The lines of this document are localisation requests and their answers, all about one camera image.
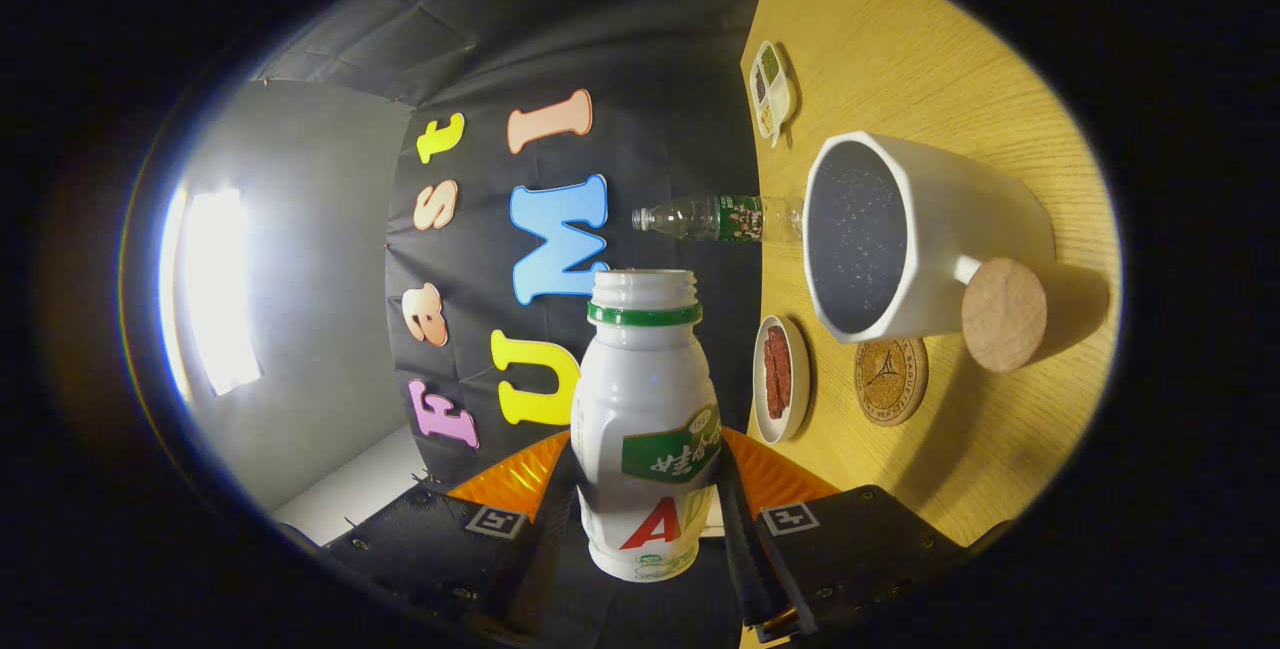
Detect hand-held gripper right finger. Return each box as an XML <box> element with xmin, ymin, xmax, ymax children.
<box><xmin>712</xmin><ymin>426</ymin><xmax>973</xmax><ymax>642</ymax></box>

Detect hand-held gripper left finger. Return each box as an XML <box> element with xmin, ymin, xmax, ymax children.
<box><xmin>318</xmin><ymin>429</ymin><xmax>586</xmax><ymax>645</ymax></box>

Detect white juice bottle green label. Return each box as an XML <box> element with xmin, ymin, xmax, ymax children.
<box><xmin>571</xmin><ymin>269</ymin><xmax>723</xmax><ymax>583</ymax></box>

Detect round cork coaster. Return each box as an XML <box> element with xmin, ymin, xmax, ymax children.
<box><xmin>854</xmin><ymin>337</ymin><xmax>929</xmax><ymax>427</ymax></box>

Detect white cup with wooden handle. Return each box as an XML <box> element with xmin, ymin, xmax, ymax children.
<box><xmin>802</xmin><ymin>131</ymin><xmax>1057</xmax><ymax>373</ymax></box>

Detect clear plastic water bottle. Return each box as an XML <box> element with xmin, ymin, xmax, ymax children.
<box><xmin>632</xmin><ymin>193</ymin><xmax>806</xmax><ymax>243</ymax></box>

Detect red meat slices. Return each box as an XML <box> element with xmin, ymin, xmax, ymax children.
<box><xmin>763</xmin><ymin>325</ymin><xmax>793</xmax><ymax>420</ymax></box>

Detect round white plate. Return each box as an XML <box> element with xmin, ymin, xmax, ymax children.
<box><xmin>753</xmin><ymin>315</ymin><xmax>812</xmax><ymax>445</ymax></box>

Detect ceiling light panel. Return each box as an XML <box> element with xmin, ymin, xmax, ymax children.
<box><xmin>185</xmin><ymin>189</ymin><xmax>263</xmax><ymax>397</ymax></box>

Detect white divided dish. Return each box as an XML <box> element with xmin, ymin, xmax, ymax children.
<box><xmin>748</xmin><ymin>40</ymin><xmax>798</xmax><ymax>148</ymax></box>

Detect black backdrop cloth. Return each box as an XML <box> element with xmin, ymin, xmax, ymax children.
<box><xmin>250</xmin><ymin>0</ymin><xmax>776</xmax><ymax>649</ymax></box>

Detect wooden table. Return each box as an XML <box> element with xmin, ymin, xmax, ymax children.
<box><xmin>738</xmin><ymin>0</ymin><xmax>1123</xmax><ymax>649</ymax></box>

